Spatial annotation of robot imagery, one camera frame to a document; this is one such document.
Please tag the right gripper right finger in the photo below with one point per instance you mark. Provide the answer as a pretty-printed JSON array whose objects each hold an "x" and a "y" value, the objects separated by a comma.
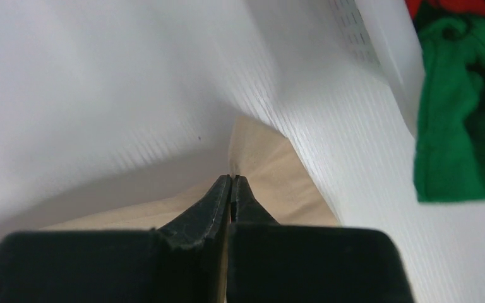
[{"x": 271, "y": 262}]

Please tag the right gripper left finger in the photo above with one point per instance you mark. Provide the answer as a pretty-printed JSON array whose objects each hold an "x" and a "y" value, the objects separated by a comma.
[{"x": 183, "y": 261}]

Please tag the beige t shirt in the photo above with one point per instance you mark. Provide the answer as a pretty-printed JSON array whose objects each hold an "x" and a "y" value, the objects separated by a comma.
[{"x": 153, "y": 196}]

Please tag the white plastic basket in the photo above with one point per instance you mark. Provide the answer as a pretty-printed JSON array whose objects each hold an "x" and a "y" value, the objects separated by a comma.
[{"x": 380, "y": 36}]

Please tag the green t shirt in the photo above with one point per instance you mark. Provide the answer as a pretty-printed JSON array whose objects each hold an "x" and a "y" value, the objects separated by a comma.
[{"x": 449, "y": 164}]

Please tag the red garment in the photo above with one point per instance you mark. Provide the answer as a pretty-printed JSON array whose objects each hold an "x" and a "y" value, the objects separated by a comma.
[{"x": 475, "y": 7}]

